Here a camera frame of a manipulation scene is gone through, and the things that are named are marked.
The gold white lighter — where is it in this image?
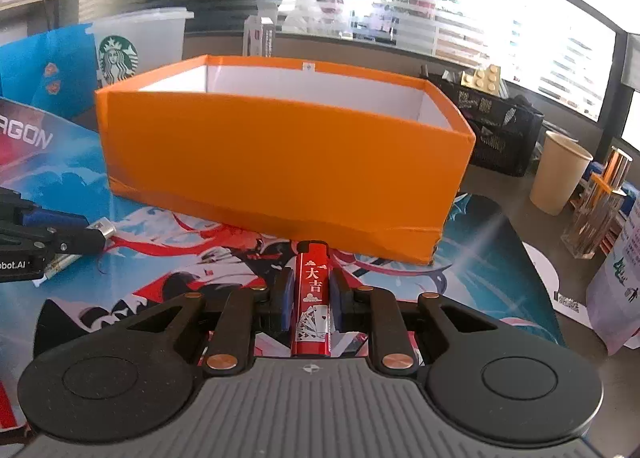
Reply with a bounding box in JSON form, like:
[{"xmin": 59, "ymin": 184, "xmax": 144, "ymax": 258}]
[{"xmin": 32, "ymin": 217, "xmax": 118, "ymax": 288}]

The red lighter with cards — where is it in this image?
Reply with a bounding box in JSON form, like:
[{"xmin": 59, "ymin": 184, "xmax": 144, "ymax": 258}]
[{"xmin": 291, "ymin": 241, "xmax": 331, "ymax": 357}]

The printed anime desk mat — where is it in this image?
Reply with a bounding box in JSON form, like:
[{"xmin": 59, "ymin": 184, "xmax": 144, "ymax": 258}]
[{"xmin": 1, "ymin": 101, "xmax": 562, "ymax": 429}]

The orange cardboard box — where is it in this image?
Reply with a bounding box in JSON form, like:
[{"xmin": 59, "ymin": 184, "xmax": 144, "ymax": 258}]
[{"xmin": 96, "ymin": 55, "xmax": 475, "ymax": 263}]

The blue paper bag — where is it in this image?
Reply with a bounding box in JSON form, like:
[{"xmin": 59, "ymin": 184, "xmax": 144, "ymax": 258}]
[{"xmin": 1, "ymin": 24, "xmax": 98, "ymax": 119}]

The clear Starbucks plastic cup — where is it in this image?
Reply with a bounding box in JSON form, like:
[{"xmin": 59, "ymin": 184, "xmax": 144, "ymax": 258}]
[{"xmin": 86, "ymin": 7, "xmax": 194, "ymax": 87}]

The black mesh desk organizer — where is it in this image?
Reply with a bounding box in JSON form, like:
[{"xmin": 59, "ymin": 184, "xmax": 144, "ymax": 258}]
[{"xmin": 420, "ymin": 64, "xmax": 544, "ymax": 177}]

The tan paper cup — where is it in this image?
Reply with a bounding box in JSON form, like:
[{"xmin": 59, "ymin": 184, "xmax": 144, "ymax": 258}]
[{"xmin": 529, "ymin": 131, "xmax": 593, "ymax": 215}]

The white printed pouch bag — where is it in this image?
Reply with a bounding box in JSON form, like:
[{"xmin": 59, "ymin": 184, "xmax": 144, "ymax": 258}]
[{"xmin": 586, "ymin": 199, "xmax": 640, "ymax": 355}]

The yellow pill blister pack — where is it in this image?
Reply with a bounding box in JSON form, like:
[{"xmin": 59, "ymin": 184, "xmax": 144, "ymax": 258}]
[{"xmin": 460, "ymin": 64, "xmax": 501, "ymax": 96}]

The person in white jacket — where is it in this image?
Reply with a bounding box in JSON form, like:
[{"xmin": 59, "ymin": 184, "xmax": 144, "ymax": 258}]
[{"xmin": 282, "ymin": 0, "xmax": 352, "ymax": 39}]

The striped glass partition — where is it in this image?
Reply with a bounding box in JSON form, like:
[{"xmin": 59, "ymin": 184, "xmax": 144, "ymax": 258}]
[{"xmin": 56, "ymin": 0, "xmax": 616, "ymax": 120}]

